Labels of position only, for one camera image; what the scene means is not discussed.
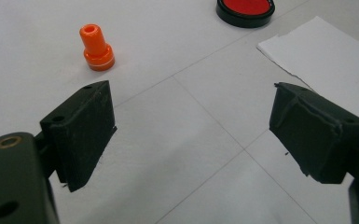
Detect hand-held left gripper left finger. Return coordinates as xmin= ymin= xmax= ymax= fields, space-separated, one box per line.
xmin=39 ymin=79 xmax=117 ymax=193

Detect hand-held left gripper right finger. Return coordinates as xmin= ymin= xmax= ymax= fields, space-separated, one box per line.
xmin=269 ymin=81 xmax=359 ymax=185

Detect small white paper sheet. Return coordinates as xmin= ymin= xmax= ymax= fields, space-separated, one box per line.
xmin=256 ymin=16 xmax=359 ymax=141

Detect orange stamp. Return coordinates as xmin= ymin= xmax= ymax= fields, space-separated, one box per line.
xmin=79 ymin=23 xmax=116 ymax=72

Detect red ink pad black case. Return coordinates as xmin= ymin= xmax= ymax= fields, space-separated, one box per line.
xmin=215 ymin=0 xmax=276 ymax=29

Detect large white table cover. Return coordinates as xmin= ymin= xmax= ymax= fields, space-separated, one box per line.
xmin=0 ymin=0 xmax=359 ymax=224

